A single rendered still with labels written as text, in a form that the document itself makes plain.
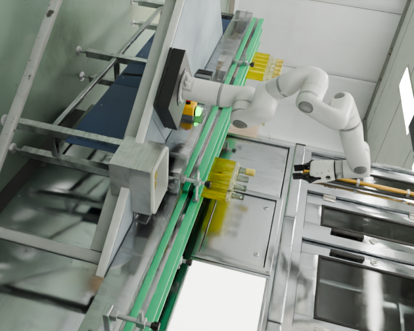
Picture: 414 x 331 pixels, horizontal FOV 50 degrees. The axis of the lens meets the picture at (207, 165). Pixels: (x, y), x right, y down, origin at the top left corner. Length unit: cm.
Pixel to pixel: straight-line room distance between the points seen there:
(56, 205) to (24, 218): 15
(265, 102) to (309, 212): 76
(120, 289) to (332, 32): 675
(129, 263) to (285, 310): 63
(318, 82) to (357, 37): 631
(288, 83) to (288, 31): 627
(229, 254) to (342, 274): 49
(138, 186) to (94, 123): 61
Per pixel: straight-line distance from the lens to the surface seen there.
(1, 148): 193
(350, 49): 798
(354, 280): 203
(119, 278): 161
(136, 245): 169
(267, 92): 168
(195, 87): 179
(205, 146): 200
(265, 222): 206
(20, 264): 198
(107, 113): 220
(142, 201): 167
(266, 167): 239
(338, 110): 158
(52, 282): 190
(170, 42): 183
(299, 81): 165
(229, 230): 200
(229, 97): 177
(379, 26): 785
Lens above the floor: 123
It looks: 8 degrees down
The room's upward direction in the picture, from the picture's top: 102 degrees clockwise
